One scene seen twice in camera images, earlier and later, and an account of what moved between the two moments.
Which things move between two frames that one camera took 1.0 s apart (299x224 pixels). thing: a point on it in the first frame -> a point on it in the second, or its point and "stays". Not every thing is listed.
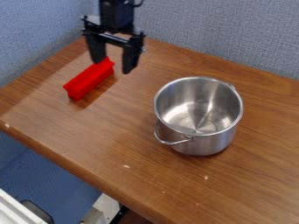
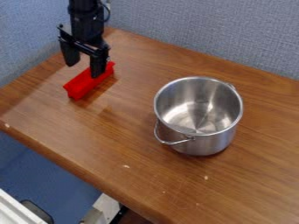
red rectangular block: x=83 y=83 stays
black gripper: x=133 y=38 -> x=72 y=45
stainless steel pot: x=199 y=109 stays
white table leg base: x=101 y=212 stays
